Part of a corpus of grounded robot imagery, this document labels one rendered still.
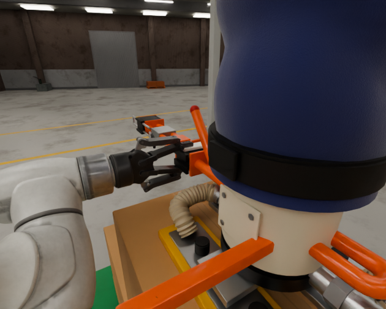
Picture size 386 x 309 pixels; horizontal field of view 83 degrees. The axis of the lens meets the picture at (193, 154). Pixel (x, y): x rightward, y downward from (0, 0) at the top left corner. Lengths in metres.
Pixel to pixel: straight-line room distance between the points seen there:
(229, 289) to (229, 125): 0.24
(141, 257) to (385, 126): 0.42
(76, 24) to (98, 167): 15.01
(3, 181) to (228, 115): 0.37
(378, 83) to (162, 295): 0.27
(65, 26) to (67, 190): 15.16
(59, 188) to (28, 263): 0.13
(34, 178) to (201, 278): 0.32
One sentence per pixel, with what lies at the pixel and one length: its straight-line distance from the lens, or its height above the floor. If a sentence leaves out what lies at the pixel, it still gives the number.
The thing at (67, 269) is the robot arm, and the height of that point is 1.15.
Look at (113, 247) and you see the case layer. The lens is 1.28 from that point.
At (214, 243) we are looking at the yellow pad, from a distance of 0.46.
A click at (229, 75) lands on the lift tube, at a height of 1.40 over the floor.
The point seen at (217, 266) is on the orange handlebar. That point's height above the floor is 1.21.
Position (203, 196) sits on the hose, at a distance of 0.49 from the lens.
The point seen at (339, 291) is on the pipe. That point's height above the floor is 1.15.
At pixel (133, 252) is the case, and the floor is 1.07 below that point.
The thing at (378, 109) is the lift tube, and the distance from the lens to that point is 0.25.
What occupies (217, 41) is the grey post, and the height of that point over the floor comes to 1.71.
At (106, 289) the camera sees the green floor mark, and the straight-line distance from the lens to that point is 1.83.
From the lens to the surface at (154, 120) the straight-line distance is 0.81.
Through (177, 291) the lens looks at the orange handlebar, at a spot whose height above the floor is 1.21.
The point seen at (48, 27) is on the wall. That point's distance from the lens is 15.74.
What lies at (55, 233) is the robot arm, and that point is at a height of 1.18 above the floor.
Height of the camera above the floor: 1.42
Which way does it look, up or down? 23 degrees down
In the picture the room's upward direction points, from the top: straight up
